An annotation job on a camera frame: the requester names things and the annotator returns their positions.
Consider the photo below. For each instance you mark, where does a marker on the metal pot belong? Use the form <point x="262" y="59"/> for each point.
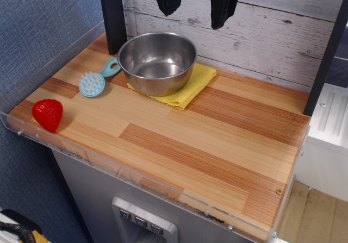
<point x="159" y="63"/>

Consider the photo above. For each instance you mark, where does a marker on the yellow folded towel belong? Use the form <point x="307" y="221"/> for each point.
<point x="200" y="77"/>

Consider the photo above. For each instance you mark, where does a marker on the light blue toy brush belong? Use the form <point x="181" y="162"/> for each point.
<point x="92" y="84"/>

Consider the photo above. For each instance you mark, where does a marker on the red toy strawberry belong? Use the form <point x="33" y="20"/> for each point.
<point x="48" y="113"/>

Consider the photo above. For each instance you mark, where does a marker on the white toy sink unit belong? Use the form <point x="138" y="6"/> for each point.
<point x="322" y="164"/>

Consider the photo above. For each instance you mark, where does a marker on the grey toy fridge cabinet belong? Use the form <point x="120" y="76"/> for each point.
<point x="94" y="190"/>

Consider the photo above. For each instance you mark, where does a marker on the silver dispenser panel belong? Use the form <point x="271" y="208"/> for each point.
<point x="137" y="224"/>

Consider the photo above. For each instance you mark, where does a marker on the yellow object at corner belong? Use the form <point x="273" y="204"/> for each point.
<point x="39" y="238"/>

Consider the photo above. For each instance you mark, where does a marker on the dark left shelf post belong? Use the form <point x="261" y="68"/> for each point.
<point x="114" y="23"/>

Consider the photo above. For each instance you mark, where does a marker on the dark shelf post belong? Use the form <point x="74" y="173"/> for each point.
<point x="114" y="23"/>
<point x="328" y="56"/>

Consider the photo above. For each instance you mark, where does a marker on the dark right shelf post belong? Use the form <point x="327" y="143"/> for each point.
<point x="328" y="56"/>

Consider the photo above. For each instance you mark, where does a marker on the clear acrylic guard rail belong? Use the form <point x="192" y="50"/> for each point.
<point x="228" y="157"/>

